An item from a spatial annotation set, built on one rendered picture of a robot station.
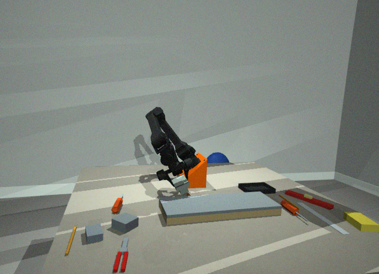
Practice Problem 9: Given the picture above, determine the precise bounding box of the yellow rectangular block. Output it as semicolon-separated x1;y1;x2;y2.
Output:
343;212;379;232

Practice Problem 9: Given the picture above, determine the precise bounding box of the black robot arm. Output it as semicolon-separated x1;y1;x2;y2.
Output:
145;107;201;176

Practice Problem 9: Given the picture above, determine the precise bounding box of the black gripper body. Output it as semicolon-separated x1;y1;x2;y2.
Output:
156;155;195;180

